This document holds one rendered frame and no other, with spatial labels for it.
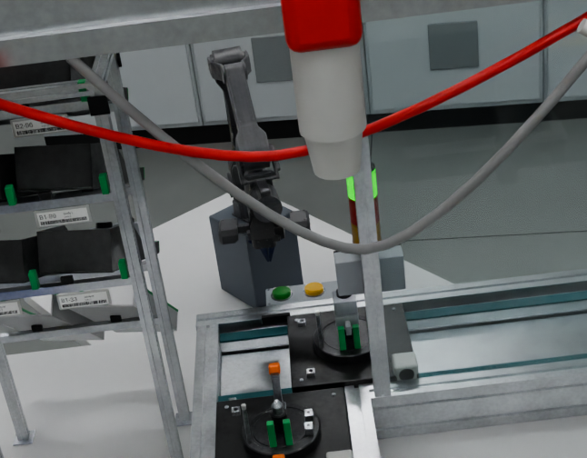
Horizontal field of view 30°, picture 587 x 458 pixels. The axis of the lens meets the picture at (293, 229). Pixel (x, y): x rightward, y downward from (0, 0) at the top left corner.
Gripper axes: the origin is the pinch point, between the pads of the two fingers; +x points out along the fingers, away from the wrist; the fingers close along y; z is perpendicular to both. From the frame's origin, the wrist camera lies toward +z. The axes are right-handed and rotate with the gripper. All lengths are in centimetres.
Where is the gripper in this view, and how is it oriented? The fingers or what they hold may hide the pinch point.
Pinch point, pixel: (267, 246)
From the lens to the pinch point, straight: 229.6
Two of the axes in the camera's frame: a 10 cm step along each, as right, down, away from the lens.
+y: 9.9, -1.2, -0.2
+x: 1.1, 8.4, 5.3
